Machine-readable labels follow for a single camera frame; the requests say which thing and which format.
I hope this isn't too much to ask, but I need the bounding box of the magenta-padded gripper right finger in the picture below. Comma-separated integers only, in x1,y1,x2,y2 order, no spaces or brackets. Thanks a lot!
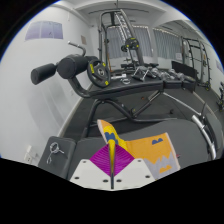
113,145,157,191

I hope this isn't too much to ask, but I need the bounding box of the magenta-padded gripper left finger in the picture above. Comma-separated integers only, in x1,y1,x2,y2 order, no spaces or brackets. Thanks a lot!
69,143,113,191

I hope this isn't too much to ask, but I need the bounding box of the yellow orange blue printed towel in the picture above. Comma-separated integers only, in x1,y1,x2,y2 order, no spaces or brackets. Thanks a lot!
96,119,182,181

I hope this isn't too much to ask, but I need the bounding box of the black padded weight bench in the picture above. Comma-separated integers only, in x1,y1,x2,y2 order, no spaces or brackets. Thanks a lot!
37,118,224,183

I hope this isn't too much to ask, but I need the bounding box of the chrome spring barbell collar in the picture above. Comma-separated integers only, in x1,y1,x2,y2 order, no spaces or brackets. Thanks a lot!
45,141,66,165

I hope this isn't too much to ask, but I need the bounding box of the chrome barbell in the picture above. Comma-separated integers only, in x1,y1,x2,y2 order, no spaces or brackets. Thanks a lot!
190,103,218,161

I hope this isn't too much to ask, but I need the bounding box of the black roller-pad exercise bench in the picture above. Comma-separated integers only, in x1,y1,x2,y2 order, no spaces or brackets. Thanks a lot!
30,40,198,139

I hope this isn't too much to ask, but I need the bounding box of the black yellow weight plate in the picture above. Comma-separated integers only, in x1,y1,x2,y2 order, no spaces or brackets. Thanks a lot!
87,59,111,89

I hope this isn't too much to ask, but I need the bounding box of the group of dumbbells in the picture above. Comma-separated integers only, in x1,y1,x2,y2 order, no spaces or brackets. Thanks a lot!
159,68,198,83

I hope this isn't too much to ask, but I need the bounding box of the black dumbbell stand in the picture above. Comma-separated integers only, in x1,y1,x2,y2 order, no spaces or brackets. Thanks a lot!
216,81,224,112

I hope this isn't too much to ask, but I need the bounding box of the black padded block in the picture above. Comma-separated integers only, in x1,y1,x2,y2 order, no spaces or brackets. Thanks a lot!
171,60,198,81

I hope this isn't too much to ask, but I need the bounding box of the black squat rack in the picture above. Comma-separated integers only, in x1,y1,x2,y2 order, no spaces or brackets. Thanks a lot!
180,35,213,91

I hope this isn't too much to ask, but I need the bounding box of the grey window curtain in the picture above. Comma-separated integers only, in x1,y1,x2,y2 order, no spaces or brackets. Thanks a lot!
106,26,154,62
153,28,183,61

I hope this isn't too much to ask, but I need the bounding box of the black cable rack machine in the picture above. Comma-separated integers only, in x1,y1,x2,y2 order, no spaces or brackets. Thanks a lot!
97,9,146,73

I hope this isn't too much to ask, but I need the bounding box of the purple wall poster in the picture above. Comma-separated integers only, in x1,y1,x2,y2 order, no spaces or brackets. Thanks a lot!
24,20,64,42

